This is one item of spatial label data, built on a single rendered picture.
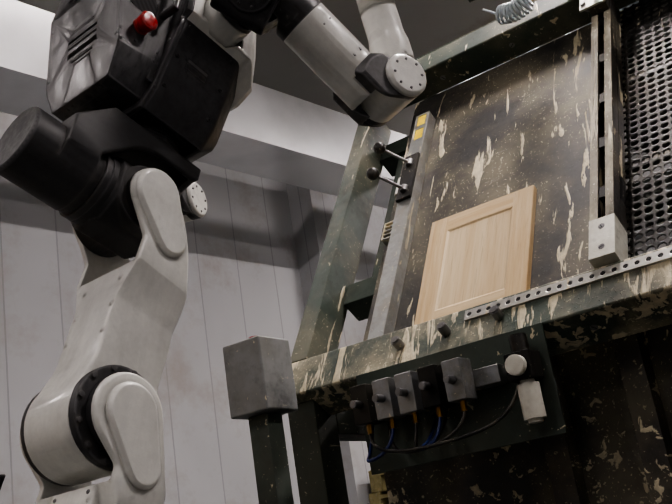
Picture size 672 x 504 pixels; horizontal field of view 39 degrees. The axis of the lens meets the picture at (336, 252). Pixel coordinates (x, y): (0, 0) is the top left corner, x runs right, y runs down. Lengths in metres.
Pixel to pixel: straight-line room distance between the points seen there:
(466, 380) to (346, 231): 0.92
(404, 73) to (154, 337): 0.60
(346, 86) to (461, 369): 0.74
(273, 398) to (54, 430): 1.03
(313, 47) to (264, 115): 4.92
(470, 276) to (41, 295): 4.34
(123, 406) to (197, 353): 5.70
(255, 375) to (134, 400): 1.00
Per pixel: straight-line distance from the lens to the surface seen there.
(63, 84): 1.61
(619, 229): 2.19
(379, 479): 7.37
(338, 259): 2.76
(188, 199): 1.94
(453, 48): 3.16
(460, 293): 2.36
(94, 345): 1.35
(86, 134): 1.43
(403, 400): 2.12
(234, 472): 6.97
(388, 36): 1.67
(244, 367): 2.29
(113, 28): 1.54
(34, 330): 6.26
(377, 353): 2.33
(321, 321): 2.60
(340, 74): 1.58
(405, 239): 2.63
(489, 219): 2.50
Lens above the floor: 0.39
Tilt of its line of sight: 18 degrees up
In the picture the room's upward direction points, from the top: 9 degrees counter-clockwise
